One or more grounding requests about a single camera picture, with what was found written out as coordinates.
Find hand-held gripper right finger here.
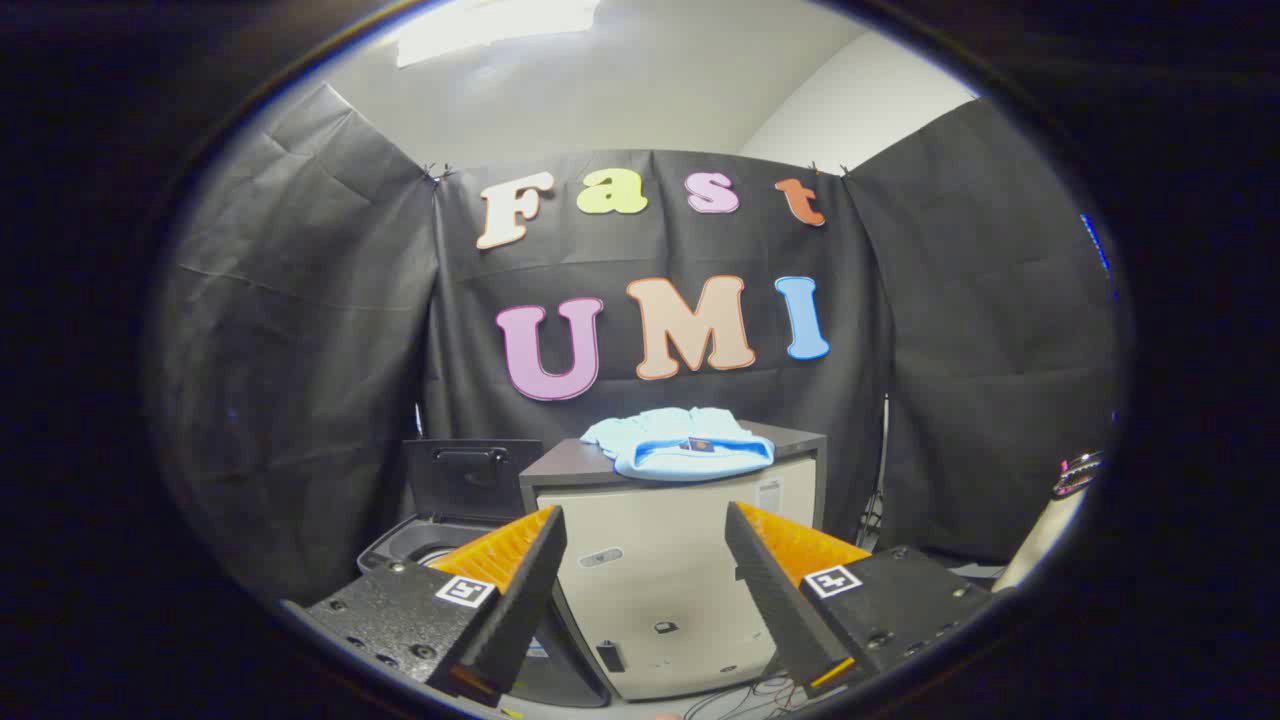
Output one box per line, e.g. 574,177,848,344
724,500,993,699

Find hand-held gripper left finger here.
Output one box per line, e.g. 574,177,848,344
283,505,568,709

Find dark grey washing machine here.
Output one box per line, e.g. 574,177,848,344
357,512,611,709

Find light blue shirt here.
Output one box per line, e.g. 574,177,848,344
580,406,776,483

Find white cabinet with grey top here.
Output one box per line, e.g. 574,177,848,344
518,422,829,701

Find white pole with pink top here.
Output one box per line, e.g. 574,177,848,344
995,452,1106,593

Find black backdrop cloth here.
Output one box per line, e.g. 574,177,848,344
150,82,1119,606

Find ceiling light panel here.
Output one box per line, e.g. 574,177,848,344
395,0,601,69

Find cables on floor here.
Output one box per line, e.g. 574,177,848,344
685,675,806,720

